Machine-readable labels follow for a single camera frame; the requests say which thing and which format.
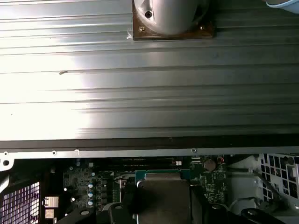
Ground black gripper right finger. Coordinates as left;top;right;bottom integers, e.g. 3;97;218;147
191;185;285;224

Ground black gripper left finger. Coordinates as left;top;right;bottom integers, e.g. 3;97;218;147
56;181;139;224

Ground silver topped CPU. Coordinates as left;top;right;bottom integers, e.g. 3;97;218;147
135;169;192;224

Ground black RAM slot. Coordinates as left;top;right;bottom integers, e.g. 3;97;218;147
121;162;178;169
121;157;175;162

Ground round coin cell battery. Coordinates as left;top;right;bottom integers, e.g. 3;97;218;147
203;159;217;171

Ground black open PC case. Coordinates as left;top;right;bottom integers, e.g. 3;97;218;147
0;137;299;224

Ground silver metal drive cage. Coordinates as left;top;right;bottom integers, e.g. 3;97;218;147
228;153;299;224

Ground green motherboard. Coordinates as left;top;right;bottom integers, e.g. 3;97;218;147
62;155;229;224

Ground square brown base plate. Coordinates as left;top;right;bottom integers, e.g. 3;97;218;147
131;0;217;42

